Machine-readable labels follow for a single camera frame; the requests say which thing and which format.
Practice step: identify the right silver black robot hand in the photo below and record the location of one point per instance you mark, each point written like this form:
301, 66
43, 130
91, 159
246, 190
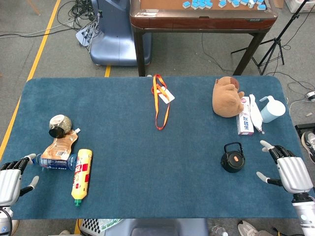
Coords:
294, 174

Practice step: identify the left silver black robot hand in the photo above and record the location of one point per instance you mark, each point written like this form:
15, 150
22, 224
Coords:
9, 186

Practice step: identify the black teapot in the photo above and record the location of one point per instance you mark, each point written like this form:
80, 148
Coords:
232, 163

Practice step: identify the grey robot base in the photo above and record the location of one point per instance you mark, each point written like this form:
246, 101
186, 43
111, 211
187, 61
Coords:
162, 227

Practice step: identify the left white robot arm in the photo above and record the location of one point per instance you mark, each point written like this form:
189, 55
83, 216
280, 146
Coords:
3, 221

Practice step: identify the brown plush toy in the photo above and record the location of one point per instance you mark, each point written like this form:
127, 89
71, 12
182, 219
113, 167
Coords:
225, 98

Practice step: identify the grey black sneaker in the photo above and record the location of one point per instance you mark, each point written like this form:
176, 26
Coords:
308, 145

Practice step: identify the blue plastic water bottle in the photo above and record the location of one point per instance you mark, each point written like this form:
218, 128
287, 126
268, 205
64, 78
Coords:
54, 164

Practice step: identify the brown spout pouch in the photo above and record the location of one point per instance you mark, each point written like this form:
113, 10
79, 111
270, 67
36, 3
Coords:
60, 147

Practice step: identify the light blue plastic cup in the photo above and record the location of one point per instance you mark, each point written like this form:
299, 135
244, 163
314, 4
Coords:
273, 109

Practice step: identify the white plastic tube packet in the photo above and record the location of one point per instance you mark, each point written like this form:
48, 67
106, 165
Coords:
256, 115

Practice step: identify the white pink toothpaste box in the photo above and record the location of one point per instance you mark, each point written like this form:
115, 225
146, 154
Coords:
244, 123

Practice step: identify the white grey sneaker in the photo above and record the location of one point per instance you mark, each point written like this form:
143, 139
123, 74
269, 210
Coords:
247, 229

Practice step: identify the yellow bottle with green cap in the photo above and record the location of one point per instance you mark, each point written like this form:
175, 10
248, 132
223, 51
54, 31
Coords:
82, 174

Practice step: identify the white power adapter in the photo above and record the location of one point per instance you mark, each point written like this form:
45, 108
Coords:
310, 95

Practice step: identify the glass jar with black lid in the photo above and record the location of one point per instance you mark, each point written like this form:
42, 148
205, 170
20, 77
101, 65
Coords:
62, 123

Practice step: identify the black white checkerboard sheet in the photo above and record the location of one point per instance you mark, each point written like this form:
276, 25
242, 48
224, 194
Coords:
91, 225

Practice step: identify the clear plastic bottle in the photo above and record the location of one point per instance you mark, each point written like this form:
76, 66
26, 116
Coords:
219, 231

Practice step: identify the green plastic bag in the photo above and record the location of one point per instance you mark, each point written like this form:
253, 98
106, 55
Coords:
110, 223

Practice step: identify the black tripod stand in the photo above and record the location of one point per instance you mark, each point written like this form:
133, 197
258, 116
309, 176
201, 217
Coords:
270, 52

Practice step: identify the blue table cloth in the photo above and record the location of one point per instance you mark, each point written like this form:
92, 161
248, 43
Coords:
152, 167

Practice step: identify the white badge card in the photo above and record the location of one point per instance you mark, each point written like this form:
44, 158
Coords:
168, 97

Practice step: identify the white power strip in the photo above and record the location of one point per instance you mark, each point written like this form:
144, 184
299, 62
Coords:
85, 34

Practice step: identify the blue mahjong tile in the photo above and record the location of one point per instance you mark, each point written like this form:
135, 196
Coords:
186, 4
261, 6

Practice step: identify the cardboard box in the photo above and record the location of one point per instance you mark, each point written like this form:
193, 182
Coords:
278, 3

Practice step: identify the white faced mahjong tile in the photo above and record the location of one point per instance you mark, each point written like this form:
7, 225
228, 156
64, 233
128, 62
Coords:
251, 3

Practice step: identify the brown mahjong table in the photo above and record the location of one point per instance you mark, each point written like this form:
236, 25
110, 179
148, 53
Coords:
201, 18

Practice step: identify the blue grey machine base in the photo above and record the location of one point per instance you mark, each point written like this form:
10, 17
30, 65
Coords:
113, 37

